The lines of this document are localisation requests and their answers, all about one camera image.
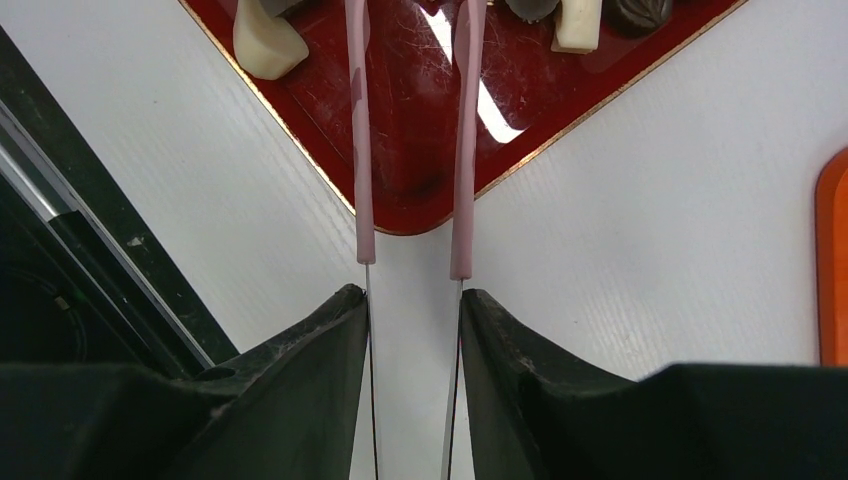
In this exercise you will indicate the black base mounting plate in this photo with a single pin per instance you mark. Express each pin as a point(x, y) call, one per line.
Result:
point(83, 278)

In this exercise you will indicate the pink silicone tongs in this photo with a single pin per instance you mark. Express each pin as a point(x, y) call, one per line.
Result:
point(467, 50)

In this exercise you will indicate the dark leaf chocolate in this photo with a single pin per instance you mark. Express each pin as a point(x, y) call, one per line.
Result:
point(637, 18)

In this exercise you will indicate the white chocolate block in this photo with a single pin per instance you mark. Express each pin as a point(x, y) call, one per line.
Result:
point(577, 26)

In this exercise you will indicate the red chocolate tray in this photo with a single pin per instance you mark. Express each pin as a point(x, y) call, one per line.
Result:
point(529, 96)

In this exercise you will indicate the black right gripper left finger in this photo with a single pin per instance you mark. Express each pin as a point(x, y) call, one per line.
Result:
point(286, 409)

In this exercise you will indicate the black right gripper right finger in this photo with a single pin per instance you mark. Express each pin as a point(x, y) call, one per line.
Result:
point(537, 411)

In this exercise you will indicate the white curved chocolate piece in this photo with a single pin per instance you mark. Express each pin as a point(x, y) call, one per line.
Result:
point(266, 45)

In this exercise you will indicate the orange box lid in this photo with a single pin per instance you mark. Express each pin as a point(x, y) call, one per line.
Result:
point(831, 260)

